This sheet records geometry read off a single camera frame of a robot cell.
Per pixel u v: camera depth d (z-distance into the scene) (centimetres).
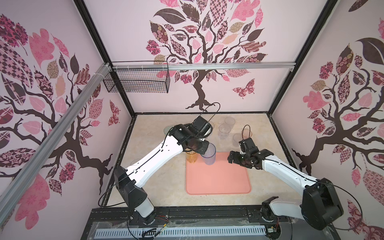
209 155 69
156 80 79
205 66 96
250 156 64
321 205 41
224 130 107
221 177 91
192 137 49
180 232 70
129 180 41
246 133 111
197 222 73
